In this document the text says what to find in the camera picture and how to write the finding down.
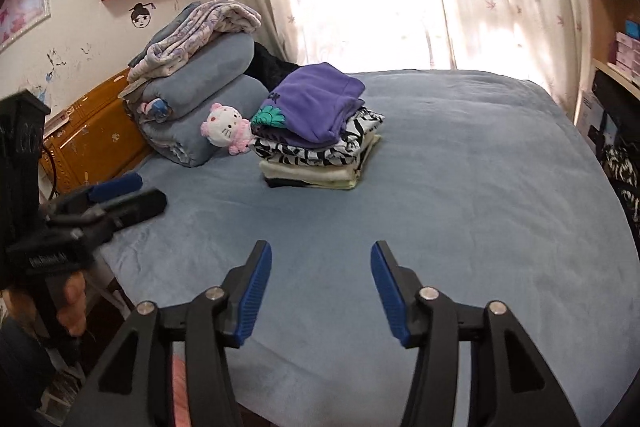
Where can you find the black fuzzy cloth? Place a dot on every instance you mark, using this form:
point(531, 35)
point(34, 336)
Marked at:
point(272, 67)

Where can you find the orange wooden headboard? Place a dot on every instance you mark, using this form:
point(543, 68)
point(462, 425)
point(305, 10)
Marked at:
point(95, 132)

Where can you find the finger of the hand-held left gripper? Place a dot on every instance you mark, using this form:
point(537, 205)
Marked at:
point(117, 187)
point(140, 207)

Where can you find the stack of pink boxes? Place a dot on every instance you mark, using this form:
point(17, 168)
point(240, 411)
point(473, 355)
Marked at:
point(627, 54)

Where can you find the black white patterned garment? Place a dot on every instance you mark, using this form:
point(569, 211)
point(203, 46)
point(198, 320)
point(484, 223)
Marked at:
point(350, 132)

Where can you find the blue box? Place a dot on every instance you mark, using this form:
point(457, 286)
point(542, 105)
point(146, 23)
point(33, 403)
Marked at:
point(632, 29)

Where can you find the small plush toy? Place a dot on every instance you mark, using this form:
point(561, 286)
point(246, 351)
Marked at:
point(155, 109)

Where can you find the purple hoodie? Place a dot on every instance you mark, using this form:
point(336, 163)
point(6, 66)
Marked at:
point(315, 102)

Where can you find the wooden shelf unit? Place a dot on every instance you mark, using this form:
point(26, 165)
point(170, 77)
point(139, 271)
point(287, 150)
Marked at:
point(605, 7)

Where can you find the white pink cat plush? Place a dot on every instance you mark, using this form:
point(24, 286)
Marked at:
point(222, 127)

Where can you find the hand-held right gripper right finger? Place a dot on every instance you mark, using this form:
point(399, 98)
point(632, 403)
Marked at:
point(390, 297)

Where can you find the pink cloth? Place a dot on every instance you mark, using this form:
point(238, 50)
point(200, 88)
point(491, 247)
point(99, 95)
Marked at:
point(178, 387)

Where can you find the floral folded quilt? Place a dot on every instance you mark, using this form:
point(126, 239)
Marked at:
point(200, 27)

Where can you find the black white patterned cloth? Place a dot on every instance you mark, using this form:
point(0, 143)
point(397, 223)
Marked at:
point(622, 177)

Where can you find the yellow-green folded garment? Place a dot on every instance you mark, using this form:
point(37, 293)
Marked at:
point(345, 181)

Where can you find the pink wall poster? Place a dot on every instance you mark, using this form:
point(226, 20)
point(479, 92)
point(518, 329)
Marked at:
point(25, 2)

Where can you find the blue-grey rolled quilt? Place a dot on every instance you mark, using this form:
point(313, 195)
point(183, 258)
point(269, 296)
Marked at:
point(200, 142)
point(215, 62)

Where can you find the blue-grey bed blanket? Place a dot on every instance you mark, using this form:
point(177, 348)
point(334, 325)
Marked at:
point(450, 207)

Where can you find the person's left forearm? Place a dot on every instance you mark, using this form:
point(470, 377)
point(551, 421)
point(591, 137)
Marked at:
point(22, 357)

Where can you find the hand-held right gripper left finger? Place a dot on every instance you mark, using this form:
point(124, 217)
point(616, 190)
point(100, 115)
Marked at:
point(255, 297)

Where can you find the black chair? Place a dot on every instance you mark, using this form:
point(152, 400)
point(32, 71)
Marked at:
point(612, 97)

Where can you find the person's left hand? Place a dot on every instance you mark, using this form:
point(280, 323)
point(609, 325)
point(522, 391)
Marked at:
point(72, 307)

